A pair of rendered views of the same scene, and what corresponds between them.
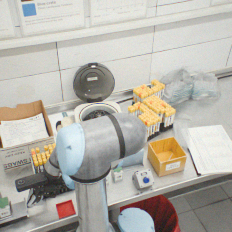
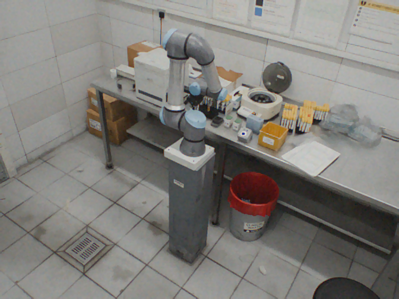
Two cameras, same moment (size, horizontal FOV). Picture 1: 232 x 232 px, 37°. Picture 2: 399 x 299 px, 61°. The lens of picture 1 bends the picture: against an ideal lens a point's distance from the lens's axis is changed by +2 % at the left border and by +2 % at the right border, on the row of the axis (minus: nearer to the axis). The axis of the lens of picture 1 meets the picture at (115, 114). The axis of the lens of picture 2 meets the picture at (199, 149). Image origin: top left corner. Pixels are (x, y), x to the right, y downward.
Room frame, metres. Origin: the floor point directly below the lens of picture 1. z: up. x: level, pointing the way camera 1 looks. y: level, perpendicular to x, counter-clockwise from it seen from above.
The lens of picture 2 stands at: (-0.32, -1.33, 2.10)
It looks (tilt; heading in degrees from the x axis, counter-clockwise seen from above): 37 degrees down; 52
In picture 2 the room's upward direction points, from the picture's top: 4 degrees clockwise
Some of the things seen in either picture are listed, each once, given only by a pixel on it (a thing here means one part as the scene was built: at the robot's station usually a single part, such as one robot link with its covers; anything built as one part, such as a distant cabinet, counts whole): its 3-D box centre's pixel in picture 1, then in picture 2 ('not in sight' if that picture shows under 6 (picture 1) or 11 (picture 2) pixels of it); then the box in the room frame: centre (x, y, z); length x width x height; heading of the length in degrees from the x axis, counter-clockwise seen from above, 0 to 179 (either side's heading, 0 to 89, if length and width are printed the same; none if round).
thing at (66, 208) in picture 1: (65, 208); not in sight; (0.83, 0.20, 0.88); 0.07 x 0.07 x 0.01; 21
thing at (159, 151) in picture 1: (166, 156); (272, 136); (1.08, -0.24, 0.93); 0.13 x 0.13 x 0.10; 20
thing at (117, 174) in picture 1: (117, 172); (237, 125); (0.99, -0.01, 0.91); 0.05 x 0.04 x 0.07; 21
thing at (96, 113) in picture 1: (99, 120); (261, 100); (1.29, 0.08, 0.97); 0.15 x 0.15 x 0.07
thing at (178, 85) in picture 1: (175, 82); (342, 114); (1.62, -0.34, 0.97); 0.26 x 0.17 x 0.19; 125
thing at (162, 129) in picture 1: (157, 119); (303, 126); (1.39, -0.23, 0.89); 0.17 x 0.09 x 0.02; 38
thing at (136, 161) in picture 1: (131, 156); (254, 124); (1.08, -0.08, 0.92); 0.10 x 0.07 x 0.10; 106
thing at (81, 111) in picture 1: (99, 126); (259, 104); (1.27, 0.08, 0.94); 0.30 x 0.24 x 0.12; 12
